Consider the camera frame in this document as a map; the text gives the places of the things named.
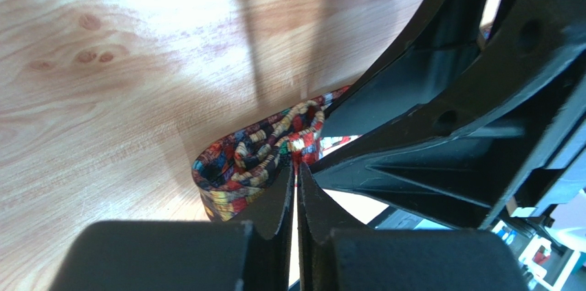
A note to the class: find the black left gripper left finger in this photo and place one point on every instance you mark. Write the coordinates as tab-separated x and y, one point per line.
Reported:
249	252

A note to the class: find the multicoloured checked patterned tie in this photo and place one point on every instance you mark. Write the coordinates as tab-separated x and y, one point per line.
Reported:
236	169

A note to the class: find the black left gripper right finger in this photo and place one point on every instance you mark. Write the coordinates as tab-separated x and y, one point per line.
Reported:
338	252

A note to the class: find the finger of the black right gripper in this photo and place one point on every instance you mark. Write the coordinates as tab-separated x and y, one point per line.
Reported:
435	47
512	124

